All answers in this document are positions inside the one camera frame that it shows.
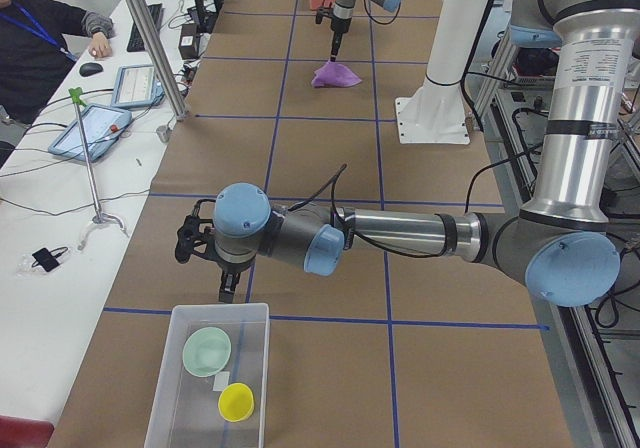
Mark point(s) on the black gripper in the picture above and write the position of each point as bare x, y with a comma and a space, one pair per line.
232, 270
339, 26

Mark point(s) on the purple cloth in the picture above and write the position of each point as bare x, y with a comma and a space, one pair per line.
334, 74

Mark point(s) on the mint green bowl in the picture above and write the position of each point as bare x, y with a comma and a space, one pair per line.
206, 352

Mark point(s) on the yellow plastic cup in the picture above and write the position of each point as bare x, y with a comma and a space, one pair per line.
236, 402

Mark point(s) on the clear plastic storage box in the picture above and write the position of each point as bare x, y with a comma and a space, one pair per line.
185, 408

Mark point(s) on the black power adapter box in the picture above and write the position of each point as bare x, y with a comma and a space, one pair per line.
189, 41

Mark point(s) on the person's hand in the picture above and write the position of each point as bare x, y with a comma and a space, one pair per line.
99, 46

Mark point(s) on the white label sticker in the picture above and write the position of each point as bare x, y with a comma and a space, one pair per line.
220, 381

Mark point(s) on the small black device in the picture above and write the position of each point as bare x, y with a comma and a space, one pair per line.
45, 259

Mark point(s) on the teach pendant near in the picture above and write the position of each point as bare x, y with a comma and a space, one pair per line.
103, 125

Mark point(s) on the teach pendant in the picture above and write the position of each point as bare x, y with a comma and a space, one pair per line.
103, 125
136, 86

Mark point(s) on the teach pendant far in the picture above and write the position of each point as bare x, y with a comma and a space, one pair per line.
136, 86

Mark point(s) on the reacher grabber stick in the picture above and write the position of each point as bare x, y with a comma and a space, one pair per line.
101, 219

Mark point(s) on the black computer mouse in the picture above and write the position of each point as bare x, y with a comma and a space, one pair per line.
90, 69

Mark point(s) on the seated person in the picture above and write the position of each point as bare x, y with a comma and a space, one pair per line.
35, 58

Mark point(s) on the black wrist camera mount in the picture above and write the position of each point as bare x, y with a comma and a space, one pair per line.
323, 12

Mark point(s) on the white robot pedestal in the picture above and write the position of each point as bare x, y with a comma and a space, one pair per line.
435, 113

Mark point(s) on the aluminium frame post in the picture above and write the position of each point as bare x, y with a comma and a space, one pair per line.
142, 18

